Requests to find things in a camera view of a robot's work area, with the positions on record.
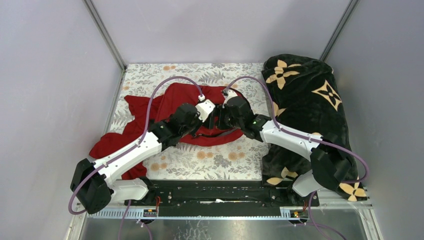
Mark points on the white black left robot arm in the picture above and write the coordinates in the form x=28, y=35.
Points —
x=97, y=184

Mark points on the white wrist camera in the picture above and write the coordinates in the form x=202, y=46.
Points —
x=204, y=108
x=228, y=94

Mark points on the black blanket with tan flowers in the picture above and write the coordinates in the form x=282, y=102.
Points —
x=305, y=97

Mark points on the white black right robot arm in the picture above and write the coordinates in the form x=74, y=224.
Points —
x=329, y=164

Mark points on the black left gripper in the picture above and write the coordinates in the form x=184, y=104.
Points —
x=186, y=117

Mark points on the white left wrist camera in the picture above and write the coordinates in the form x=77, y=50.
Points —
x=204, y=108

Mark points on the red cloth garment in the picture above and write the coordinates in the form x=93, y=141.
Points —
x=111, y=141

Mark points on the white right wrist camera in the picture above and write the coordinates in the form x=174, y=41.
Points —
x=228, y=94

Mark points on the floral patterned table mat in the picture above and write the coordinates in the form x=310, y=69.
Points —
x=240, y=159

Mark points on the red student backpack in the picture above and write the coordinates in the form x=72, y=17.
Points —
x=208, y=134

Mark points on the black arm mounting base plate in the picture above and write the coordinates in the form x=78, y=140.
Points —
x=221, y=198

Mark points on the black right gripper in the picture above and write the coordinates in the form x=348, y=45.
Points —
x=221, y=109

